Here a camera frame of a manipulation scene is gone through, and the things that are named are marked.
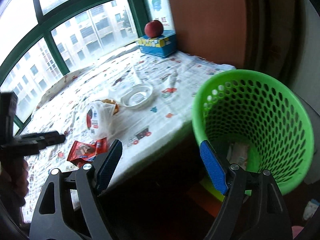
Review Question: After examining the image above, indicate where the white plastic bag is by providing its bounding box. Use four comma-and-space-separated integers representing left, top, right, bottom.
86, 100, 115, 140

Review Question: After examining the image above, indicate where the green perforated plastic basket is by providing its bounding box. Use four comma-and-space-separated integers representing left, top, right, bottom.
192, 69, 314, 194

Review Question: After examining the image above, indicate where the white paper trash in basket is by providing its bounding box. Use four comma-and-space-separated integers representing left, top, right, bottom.
227, 142, 249, 170

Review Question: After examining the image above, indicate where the red apple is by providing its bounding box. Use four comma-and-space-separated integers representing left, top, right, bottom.
144, 20, 164, 38

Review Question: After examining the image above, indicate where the orange peel piece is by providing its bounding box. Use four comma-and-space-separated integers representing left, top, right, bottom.
102, 99, 120, 115

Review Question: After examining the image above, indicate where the clear plastic lid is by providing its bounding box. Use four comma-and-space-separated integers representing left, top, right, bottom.
120, 83, 153, 109

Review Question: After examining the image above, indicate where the blue yellow tissue box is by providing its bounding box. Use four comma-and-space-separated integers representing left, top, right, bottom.
136, 30, 177, 58

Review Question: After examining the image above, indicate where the person's left hand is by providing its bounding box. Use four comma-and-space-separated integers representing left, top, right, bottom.
1, 158, 29, 209

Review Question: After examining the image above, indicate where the red snack wrapper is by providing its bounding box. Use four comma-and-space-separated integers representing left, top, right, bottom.
67, 138, 108, 168

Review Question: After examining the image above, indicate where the green window frame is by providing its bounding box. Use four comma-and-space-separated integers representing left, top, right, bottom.
1, 0, 150, 133

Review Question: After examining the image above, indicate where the patterned white bed sheet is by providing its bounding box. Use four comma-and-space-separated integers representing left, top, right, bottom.
22, 48, 233, 222

